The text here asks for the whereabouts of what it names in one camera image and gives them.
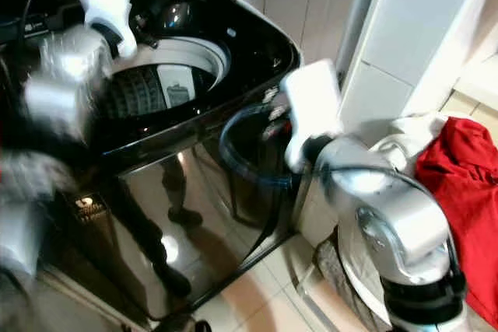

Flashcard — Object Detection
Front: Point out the red garment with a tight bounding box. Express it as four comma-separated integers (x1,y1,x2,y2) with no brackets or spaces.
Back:
414,114,498,327

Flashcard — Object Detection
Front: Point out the black top-load washing machine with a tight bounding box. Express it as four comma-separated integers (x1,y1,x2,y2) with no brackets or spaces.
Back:
0,0,304,323

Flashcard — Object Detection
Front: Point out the grey vertical pipe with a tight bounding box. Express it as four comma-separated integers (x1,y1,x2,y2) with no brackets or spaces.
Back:
333,0,388,78

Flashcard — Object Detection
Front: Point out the brown speckled floor mat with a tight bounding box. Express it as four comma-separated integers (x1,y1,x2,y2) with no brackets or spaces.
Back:
314,237,391,327

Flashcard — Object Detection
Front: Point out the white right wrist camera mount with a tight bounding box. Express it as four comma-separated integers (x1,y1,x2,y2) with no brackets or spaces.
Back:
282,58,345,174

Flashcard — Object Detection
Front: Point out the white washer drum ring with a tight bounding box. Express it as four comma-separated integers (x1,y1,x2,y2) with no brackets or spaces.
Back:
117,35,232,119

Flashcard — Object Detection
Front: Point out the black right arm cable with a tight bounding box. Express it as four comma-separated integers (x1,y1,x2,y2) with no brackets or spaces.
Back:
217,102,293,190

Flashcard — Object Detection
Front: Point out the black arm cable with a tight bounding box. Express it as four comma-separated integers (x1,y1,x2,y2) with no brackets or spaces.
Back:
217,102,293,190
14,0,85,65

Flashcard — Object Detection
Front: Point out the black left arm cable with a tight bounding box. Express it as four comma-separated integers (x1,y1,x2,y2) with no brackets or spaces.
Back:
14,0,85,65

